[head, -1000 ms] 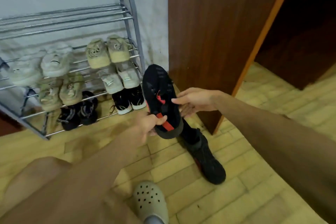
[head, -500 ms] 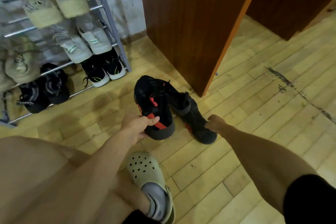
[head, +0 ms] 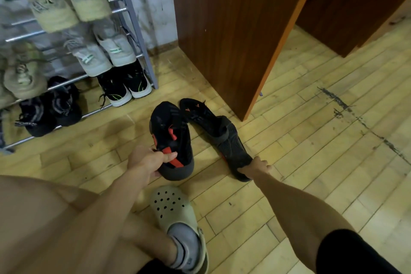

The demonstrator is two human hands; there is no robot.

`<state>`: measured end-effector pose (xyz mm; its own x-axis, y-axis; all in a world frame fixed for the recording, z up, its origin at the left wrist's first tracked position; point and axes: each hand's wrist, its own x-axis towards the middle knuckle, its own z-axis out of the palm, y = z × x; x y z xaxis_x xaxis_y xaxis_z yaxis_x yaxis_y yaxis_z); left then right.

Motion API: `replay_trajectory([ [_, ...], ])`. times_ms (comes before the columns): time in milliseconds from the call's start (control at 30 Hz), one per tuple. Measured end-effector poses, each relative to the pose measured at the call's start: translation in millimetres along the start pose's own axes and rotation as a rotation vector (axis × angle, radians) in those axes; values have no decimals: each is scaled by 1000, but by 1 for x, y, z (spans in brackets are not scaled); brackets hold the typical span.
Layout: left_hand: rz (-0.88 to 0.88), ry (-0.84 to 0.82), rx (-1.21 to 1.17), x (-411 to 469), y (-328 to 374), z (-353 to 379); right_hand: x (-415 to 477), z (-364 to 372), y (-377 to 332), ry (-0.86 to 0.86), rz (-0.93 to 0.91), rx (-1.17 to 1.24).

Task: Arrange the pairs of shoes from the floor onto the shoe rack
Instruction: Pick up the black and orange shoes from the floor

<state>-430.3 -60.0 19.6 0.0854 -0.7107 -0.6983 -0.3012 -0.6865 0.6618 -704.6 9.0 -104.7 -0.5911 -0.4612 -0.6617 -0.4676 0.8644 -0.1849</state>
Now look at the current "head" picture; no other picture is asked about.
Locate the person's right forearm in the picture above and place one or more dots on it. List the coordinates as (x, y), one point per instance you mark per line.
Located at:
(298, 212)

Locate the white knit sneaker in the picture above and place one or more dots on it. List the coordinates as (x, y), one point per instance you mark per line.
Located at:
(115, 45)
(90, 58)

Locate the person's right hand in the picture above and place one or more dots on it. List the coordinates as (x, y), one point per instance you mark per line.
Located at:
(258, 167)

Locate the person's left forearm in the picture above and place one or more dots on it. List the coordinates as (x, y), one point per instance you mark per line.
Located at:
(96, 225)

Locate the grey metal shoe rack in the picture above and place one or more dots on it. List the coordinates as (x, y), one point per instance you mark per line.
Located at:
(141, 42)

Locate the black green sneaker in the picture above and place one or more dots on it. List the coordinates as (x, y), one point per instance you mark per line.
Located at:
(138, 81)
(114, 90)

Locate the black grey patterned sneaker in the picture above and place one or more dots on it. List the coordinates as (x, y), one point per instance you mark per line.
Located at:
(64, 103)
(35, 118)

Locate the cream perforated clog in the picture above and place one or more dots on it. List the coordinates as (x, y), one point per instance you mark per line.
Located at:
(173, 206)

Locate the person's left hand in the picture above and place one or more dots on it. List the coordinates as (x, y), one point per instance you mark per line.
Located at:
(146, 161)

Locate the brown wooden cabinet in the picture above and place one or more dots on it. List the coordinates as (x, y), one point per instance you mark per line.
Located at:
(346, 1)
(231, 26)

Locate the grey sock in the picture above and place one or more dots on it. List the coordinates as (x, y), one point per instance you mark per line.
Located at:
(186, 245)

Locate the black shirt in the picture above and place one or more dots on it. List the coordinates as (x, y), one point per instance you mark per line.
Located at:
(353, 254)

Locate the person's left leg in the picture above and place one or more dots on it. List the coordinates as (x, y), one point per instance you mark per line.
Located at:
(32, 206)

